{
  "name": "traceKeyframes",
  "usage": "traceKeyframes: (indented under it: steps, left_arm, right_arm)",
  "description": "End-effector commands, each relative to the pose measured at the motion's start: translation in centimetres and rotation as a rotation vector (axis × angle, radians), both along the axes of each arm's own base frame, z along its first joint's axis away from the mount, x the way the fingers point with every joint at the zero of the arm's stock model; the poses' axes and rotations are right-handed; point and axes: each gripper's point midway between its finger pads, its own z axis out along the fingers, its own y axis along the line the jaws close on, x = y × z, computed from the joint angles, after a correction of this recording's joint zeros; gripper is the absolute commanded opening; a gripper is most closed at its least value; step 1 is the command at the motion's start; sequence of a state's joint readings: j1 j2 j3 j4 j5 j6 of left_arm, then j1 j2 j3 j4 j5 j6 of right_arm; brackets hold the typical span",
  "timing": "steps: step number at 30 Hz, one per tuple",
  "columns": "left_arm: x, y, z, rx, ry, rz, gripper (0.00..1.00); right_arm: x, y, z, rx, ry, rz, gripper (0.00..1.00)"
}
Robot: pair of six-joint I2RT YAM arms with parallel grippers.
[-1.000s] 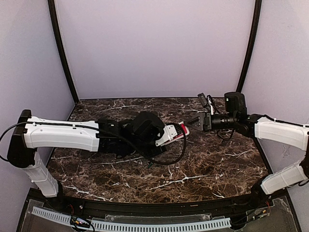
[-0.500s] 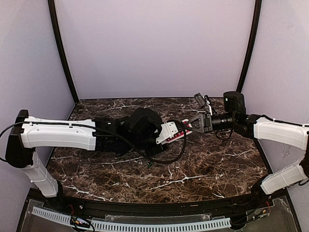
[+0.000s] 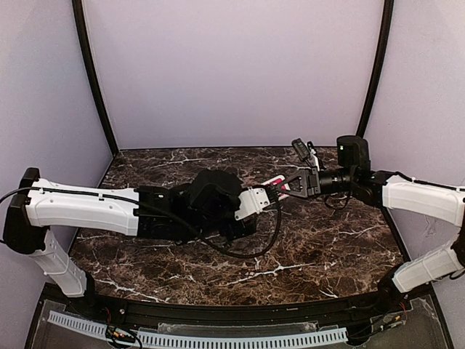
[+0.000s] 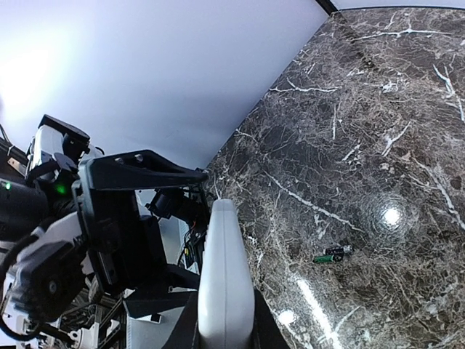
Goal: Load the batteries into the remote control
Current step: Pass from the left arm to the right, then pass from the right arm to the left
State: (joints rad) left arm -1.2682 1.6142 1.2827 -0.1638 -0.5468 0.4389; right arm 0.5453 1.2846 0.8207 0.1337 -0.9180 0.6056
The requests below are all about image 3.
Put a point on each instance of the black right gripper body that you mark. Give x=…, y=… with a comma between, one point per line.
x=312, y=180

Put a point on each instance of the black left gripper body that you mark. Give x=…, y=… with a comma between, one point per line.
x=237, y=227

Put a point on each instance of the white and red remote control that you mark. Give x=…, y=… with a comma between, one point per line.
x=275, y=181

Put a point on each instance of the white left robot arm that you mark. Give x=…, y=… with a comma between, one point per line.
x=39, y=204

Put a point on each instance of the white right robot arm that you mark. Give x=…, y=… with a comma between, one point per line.
x=403, y=196

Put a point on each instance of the white slotted cable duct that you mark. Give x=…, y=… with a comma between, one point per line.
x=190, y=336

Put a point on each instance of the black right corner post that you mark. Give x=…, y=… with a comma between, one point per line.
x=378, y=63

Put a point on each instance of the black corner post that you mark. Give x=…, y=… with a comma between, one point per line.
x=378, y=63
x=91, y=73

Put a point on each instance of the black left corner post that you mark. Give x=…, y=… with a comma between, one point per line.
x=91, y=73

